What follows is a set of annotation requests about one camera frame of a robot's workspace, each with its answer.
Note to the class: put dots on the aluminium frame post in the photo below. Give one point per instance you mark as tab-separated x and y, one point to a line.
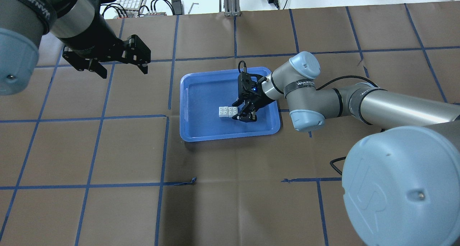
231	8

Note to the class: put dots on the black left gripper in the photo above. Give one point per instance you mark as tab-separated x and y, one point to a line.
94	38

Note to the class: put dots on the blue plastic tray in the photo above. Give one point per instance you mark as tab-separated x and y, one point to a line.
201	96

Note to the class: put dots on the white toy block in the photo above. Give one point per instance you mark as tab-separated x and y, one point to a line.
223	112
232	111

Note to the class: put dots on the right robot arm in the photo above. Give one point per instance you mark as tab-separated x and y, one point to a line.
400	184

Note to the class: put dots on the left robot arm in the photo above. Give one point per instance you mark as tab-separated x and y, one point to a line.
23	23

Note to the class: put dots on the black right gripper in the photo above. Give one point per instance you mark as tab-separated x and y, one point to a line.
257	99

